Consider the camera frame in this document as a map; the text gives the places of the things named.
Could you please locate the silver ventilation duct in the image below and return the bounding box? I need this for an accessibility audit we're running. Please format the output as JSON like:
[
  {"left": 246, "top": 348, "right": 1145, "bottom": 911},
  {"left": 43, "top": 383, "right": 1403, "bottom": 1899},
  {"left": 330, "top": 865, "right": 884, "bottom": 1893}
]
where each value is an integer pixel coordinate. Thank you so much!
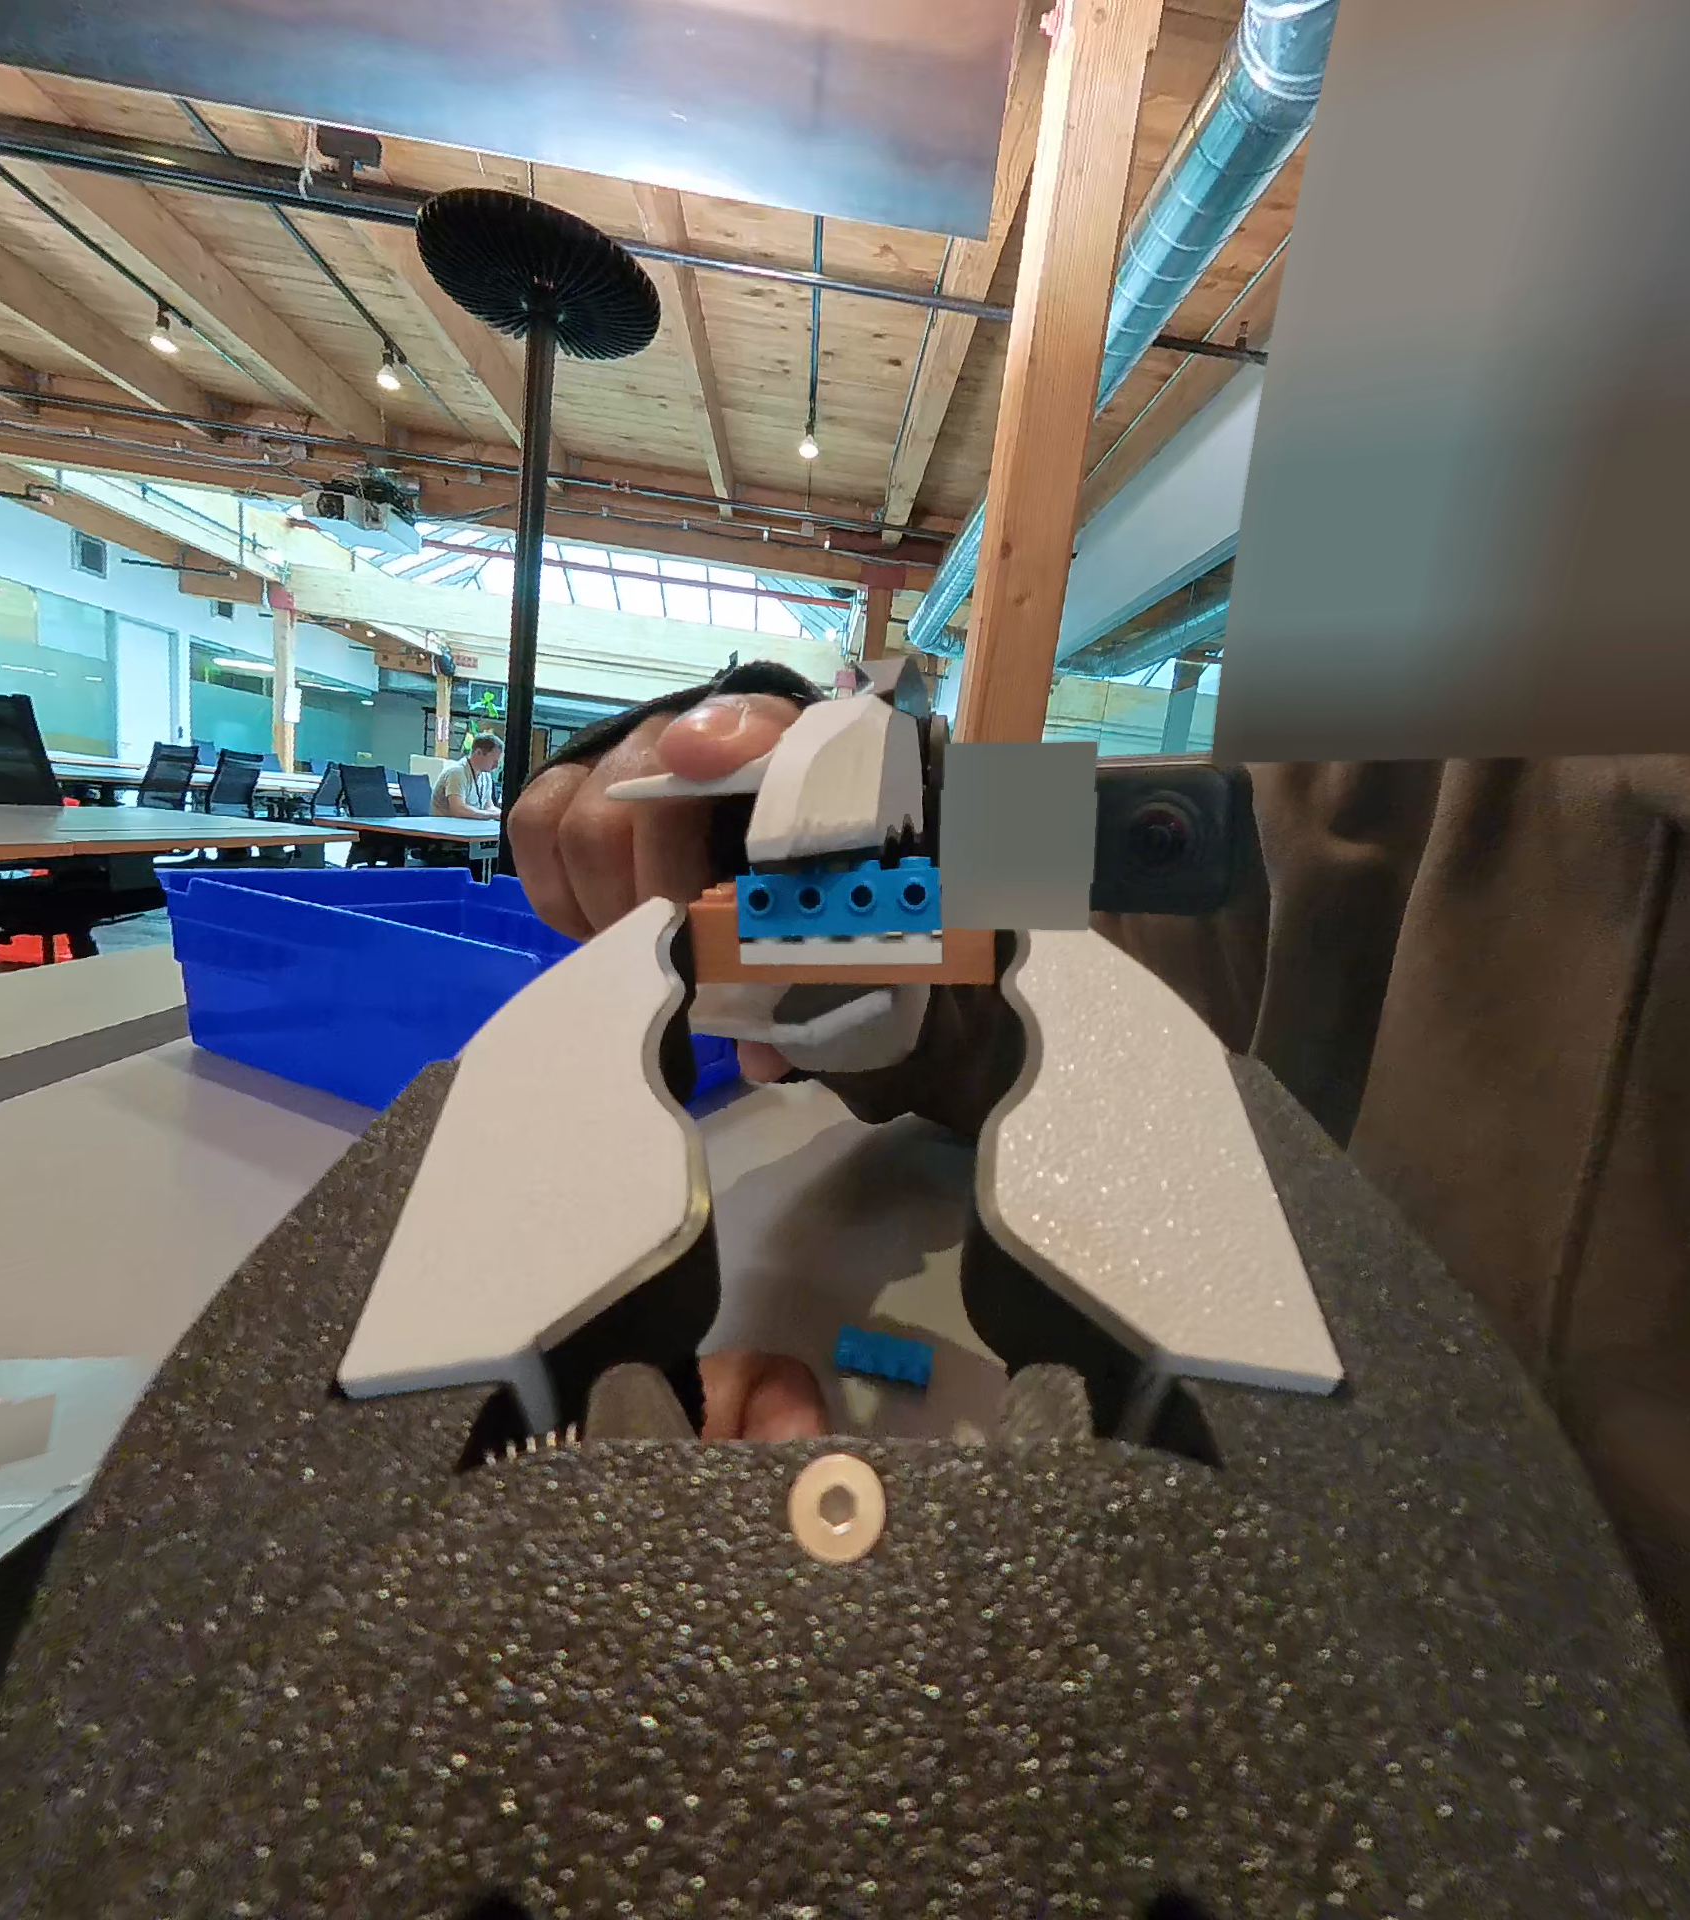
[{"left": 903, "top": 0, "right": 1339, "bottom": 661}]

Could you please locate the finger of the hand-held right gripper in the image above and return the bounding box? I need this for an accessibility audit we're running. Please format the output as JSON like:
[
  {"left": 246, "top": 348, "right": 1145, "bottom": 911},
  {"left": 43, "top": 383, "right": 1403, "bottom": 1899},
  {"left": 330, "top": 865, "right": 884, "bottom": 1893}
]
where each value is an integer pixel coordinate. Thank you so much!
[
  {"left": 691, "top": 986, "right": 925, "bottom": 1076},
  {"left": 744, "top": 694, "right": 934, "bottom": 875}
]

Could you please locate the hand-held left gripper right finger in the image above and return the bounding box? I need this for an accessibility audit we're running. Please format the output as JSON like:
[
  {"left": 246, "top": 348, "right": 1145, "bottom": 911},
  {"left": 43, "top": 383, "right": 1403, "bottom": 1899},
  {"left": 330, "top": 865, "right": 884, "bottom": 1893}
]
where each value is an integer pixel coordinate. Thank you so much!
[{"left": 957, "top": 925, "right": 1352, "bottom": 1410}]

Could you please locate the long wooden table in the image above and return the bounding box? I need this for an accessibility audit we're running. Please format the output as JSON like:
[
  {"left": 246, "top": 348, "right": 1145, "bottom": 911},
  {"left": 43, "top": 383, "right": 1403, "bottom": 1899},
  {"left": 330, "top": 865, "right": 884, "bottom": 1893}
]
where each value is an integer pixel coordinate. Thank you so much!
[{"left": 0, "top": 801, "right": 344, "bottom": 872}]

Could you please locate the person's brown hoodie torso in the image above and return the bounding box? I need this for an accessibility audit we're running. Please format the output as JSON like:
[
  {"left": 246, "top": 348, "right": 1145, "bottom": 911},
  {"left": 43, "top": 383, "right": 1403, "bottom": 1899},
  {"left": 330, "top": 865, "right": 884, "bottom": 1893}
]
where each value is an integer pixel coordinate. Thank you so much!
[{"left": 1204, "top": 756, "right": 1690, "bottom": 1861}]

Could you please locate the row of black office chairs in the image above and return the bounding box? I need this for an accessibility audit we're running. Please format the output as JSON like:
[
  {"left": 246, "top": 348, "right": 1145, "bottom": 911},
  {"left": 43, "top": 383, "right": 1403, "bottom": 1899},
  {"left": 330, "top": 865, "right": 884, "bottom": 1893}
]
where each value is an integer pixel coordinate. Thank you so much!
[{"left": 131, "top": 738, "right": 404, "bottom": 872}]

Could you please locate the brown white blue brick assembly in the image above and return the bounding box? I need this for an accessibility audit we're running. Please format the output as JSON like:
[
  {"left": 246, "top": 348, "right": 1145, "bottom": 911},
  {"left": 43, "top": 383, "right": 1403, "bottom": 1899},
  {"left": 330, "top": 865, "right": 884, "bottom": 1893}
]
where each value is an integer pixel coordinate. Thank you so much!
[{"left": 685, "top": 861, "right": 1000, "bottom": 991}]

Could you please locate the black floor lamp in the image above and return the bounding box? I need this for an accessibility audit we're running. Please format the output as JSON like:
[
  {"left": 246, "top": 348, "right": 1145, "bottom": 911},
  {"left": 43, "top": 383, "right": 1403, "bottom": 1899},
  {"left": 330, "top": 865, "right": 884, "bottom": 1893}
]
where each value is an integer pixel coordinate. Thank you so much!
[{"left": 414, "top": 186, "right": 662, "bottom": 889}]

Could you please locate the blue four-stud brick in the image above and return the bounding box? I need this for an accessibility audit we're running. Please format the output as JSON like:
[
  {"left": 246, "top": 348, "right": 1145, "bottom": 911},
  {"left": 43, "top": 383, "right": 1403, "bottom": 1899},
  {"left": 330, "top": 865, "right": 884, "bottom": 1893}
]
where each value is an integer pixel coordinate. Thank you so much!
[{"left": 830, "top": 1324, "right": 938, "bottom": 1398}]

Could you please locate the blue plastic bin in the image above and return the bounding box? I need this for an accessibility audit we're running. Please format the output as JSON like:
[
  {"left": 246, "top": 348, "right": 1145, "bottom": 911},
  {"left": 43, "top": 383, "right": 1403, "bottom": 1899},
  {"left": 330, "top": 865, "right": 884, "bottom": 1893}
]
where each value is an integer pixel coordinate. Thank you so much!
[{"left": 158, "top": 864, "right": 742, "bottom": 1115}]

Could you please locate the wooden support post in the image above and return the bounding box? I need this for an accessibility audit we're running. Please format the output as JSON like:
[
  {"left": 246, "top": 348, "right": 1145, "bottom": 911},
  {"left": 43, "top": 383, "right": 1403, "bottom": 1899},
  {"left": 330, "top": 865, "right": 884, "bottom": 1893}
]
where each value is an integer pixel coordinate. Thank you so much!
[{"left": 954, "top": 0, "right": 1165, "bottom": 748}]

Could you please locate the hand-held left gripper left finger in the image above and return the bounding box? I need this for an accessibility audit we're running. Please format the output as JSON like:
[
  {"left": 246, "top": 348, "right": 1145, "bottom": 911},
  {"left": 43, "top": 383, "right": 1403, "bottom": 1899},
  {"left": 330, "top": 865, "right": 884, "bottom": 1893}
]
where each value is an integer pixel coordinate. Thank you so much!
[{"left": 334, "top": 895, "right": 724, "bottom": 1403}]

